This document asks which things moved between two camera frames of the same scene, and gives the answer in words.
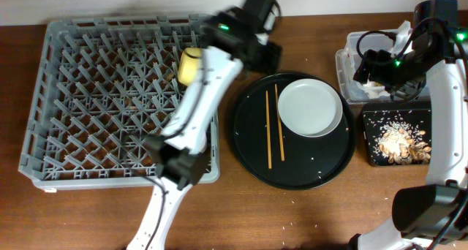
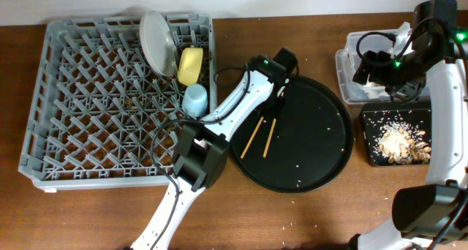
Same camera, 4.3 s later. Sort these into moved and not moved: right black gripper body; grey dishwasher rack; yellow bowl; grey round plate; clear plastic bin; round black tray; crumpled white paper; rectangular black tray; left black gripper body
Moved: left black gripper body; grey round plate
Not moved: grey dishwasher rack; round black tray; right black gripper body; clear plastic bin; crumpled white paper; yellow bowl; rectangular black tray
